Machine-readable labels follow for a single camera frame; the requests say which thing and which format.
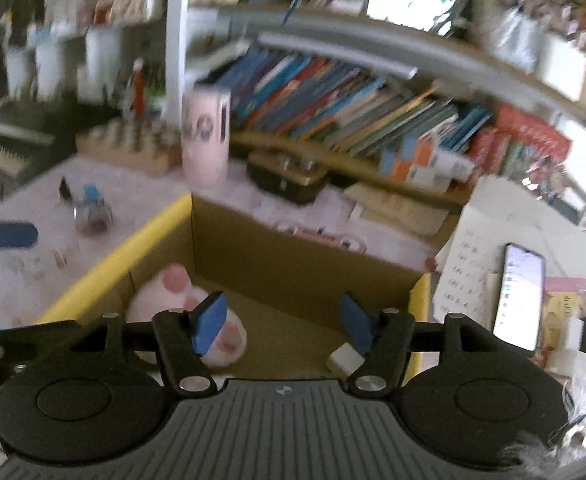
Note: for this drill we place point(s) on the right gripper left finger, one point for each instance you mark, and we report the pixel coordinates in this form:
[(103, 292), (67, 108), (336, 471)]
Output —
[(183, 338)]

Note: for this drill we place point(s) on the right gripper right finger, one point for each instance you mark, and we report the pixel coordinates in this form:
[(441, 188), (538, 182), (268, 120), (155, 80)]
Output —
[(383, 340)]

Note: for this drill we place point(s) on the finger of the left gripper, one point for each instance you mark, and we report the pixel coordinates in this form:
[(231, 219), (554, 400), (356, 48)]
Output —
[(16, 235)]

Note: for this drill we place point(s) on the white charger plug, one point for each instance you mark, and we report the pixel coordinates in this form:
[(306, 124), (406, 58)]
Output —
[(344, 361)]

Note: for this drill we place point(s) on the pink plush toy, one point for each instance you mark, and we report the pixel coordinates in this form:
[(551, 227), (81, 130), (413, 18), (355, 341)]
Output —
[(172, 288)]

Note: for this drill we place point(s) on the black binder clip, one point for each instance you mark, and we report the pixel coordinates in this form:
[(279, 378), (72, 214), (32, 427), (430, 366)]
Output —
[(65, 193)]

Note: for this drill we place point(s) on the black electronic keyboard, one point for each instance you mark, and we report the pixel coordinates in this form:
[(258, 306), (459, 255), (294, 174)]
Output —
[(34, 137)]

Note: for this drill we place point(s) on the pink checkered tablecloth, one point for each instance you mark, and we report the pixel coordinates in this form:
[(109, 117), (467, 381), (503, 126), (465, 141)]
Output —
[(31, 280)]

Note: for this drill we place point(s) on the yellow cardboard box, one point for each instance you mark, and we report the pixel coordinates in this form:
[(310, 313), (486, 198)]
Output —
[(285, 289)]

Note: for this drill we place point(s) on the stack of papers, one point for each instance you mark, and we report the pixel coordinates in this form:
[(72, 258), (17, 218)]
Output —
[(501, 213)]

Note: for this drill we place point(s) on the smartphone on papers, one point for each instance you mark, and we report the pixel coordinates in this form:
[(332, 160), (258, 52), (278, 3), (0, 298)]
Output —
[(520, 300)]

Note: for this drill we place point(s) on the orange white medicine box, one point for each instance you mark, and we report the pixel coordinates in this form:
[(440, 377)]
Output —
[(423, 162)]

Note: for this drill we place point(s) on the dark brown wooden box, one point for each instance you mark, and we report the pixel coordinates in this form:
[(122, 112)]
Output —
[(292, 177)]

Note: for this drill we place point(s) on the wooden chess board box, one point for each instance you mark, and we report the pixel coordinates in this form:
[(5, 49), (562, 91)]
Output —
[(151, 147)]

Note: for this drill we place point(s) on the white bookshelf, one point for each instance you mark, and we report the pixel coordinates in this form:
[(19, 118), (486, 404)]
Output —
[(382, 46)]

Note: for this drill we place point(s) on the pink cylinder container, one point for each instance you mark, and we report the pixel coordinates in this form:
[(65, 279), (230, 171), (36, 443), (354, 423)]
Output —
[(205, 131)]

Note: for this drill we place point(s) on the orange red bottle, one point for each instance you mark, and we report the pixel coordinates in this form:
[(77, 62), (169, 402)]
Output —
[(138, 88)]

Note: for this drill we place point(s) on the row of leaning books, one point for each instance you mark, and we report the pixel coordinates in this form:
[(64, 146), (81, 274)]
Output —
[(351, 111)]

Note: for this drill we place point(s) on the phone on shelf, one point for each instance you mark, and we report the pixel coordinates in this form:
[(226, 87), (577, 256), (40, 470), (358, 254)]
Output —
[(417, 14)]

